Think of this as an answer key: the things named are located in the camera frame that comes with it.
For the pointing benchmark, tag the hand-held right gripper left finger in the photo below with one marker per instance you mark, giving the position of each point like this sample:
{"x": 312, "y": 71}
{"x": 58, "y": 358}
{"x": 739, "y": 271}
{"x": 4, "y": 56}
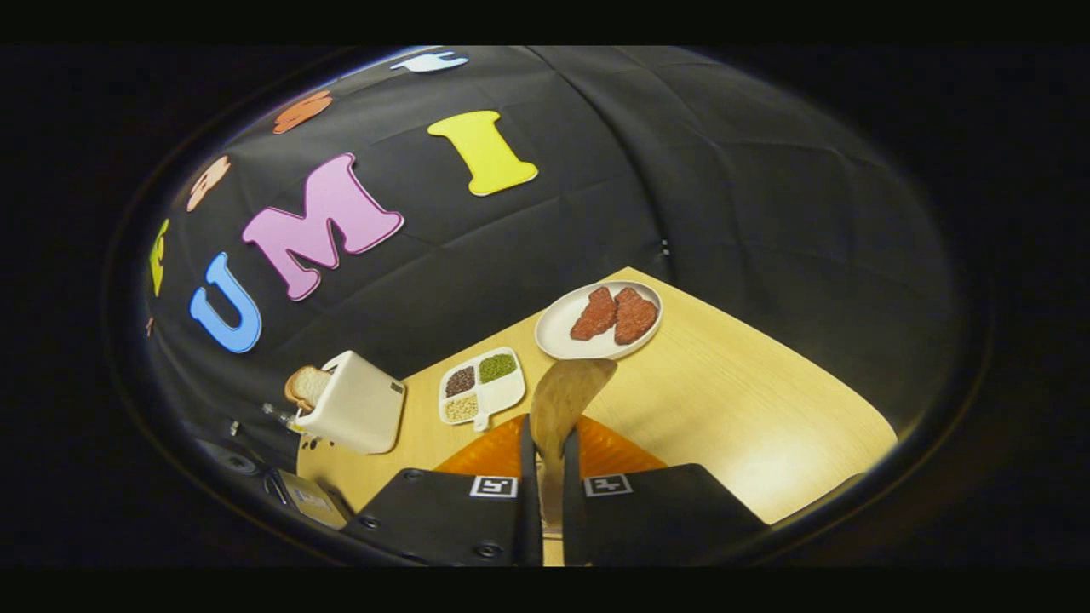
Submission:
{"x": 443, "y": 519}

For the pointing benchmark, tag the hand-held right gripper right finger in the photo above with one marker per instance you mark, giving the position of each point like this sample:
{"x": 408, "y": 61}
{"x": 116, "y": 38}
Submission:
{"x": 664, "y": 519}

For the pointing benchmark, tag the wooden spoon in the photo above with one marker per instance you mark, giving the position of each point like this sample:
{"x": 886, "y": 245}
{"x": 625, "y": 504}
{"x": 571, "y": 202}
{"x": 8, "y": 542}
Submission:
{"x": 566, "y": 400}

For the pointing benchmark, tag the white toaster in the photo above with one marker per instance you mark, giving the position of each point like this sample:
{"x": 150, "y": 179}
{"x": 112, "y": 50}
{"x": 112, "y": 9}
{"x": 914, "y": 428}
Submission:
{"x": 362, "y": 409}

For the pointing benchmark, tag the white divided grain dish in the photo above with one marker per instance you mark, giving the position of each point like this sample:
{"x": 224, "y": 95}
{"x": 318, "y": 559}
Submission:
{"x": 481, "y": 387}

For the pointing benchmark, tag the toasted bread slice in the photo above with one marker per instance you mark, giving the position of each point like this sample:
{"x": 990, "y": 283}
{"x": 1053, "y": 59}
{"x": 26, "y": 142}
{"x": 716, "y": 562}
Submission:
{"x": 306, "y": 387}

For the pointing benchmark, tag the small clear glass bottle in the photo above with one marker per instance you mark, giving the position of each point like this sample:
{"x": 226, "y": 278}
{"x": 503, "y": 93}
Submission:
{"x": 281, "y": 415}

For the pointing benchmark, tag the red meat piece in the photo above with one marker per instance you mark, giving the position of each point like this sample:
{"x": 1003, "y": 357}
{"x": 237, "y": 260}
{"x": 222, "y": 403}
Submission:
{"x": 594, "y": 315}
{"x": 636, "y": 317}

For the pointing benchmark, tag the round white plate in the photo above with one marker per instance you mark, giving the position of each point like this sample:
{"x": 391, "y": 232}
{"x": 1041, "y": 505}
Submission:
{"x": 558, "y": 332}

